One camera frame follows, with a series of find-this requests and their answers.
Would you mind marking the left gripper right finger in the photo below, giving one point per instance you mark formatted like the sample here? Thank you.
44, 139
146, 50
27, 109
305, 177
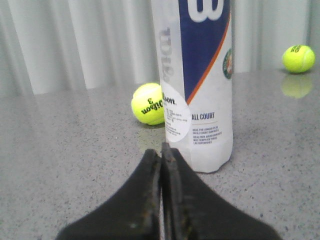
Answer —
192, 211

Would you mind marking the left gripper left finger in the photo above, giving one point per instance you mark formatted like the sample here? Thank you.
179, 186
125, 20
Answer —
132, 213

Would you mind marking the clear Wilson tennis ball can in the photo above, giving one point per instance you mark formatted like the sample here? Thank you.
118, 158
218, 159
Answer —
194, 54

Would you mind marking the far-left tennis ball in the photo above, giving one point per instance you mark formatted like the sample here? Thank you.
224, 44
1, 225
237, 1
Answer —
147, 104

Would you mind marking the Roland Garros tennis ball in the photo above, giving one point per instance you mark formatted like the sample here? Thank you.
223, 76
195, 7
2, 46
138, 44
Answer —
298, 58

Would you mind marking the grey pleated curtain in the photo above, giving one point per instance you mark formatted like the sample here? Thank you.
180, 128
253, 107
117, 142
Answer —
49, 46

